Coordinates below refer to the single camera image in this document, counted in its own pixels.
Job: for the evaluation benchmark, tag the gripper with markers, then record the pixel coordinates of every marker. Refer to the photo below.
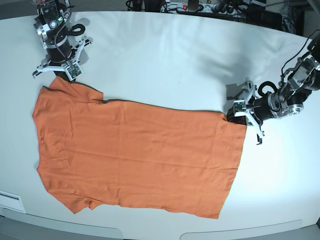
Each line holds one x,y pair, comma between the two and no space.
61,56
258,109

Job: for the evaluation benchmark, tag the orange T-shirt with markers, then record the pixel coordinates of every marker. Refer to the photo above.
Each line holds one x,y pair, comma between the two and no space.
94,152

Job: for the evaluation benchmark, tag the black box on right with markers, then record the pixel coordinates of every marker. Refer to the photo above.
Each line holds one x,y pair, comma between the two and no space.
271,19

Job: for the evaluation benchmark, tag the white power strip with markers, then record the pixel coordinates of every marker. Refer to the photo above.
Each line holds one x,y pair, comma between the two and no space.
220,7

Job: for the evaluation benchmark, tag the white label sticker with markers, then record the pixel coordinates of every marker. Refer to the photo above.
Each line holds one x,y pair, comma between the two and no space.
11,201

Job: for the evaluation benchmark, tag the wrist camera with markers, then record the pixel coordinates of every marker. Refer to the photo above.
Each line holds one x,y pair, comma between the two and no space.
239,108
73,72

